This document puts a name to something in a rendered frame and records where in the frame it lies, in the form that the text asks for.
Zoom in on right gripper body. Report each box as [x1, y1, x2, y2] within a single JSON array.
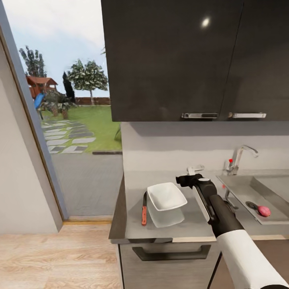
[[179, 174, 202, 187]]

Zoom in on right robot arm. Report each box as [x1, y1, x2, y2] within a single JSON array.
[[176, 165, 289, 289]]

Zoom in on vidalia onion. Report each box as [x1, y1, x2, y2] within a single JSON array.
[[257, 205, 271, 217]]

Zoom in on bowl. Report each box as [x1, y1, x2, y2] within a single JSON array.
[[147, 183, 187, 212]]

